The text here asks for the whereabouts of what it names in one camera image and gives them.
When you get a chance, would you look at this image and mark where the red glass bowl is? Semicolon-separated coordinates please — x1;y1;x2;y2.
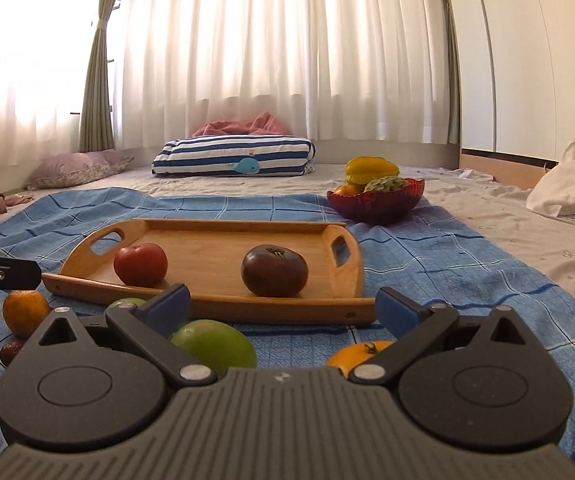
327;177;425;226

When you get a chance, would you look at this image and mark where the white sheer curtain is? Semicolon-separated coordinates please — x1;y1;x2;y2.
110;0;451;150
0;0;103;173

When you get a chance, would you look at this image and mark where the dark purple tomato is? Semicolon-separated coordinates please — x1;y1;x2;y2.
241;244;309;298

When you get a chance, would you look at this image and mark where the red tomato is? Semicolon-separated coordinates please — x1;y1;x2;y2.
114;243;169;289

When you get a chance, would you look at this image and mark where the white cloth bag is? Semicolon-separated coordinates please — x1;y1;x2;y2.
526;137;575;218

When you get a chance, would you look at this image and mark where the green sugar apple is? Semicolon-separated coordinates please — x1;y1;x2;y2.
365;176;408;194

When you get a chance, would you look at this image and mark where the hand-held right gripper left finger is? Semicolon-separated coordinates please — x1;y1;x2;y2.
22;283;218;387

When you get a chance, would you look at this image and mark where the yellow starfruit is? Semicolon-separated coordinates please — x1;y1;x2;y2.
345;156;401;186

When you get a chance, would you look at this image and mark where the wooden tray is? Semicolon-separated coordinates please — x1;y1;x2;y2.
42;218;377;325

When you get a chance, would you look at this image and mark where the purple pillow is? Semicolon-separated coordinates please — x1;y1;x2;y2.
24;150;135;190

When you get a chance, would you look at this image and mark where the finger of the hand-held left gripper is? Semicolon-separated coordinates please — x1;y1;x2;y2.
0;255;43;292

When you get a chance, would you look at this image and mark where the striped blue white pillow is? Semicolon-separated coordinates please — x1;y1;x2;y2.
151;136;317;177

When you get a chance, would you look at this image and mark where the red date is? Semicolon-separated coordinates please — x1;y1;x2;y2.
0;340;27;367

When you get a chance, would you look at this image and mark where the wooden bed frame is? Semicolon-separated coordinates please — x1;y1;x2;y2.
460;149;543;191

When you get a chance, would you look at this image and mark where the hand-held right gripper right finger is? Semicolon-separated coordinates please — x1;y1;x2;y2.
347;287;548;386

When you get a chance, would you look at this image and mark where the pink cloth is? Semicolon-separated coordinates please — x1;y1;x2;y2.
192;112;291;138

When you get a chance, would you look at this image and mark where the blue checked blanket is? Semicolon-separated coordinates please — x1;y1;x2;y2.
0;187;575;461

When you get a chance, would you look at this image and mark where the green tied curtain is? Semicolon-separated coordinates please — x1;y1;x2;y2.
78;0;129;153

